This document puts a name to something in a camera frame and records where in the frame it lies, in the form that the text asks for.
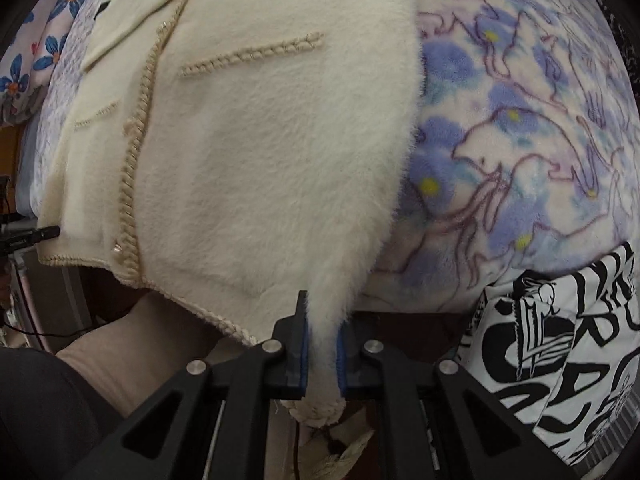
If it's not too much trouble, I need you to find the purple cat print blanket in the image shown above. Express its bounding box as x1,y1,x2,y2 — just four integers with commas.
29,0,640,311

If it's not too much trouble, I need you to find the cream fuzzy cardigan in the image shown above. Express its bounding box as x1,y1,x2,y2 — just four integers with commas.
38,0,422,427

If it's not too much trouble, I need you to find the blue flower print bedding roll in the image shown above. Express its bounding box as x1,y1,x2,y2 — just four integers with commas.
0,0,86,127

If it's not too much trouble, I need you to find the black white graphic cloth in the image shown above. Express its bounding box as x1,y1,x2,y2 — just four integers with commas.
457,243,639,465

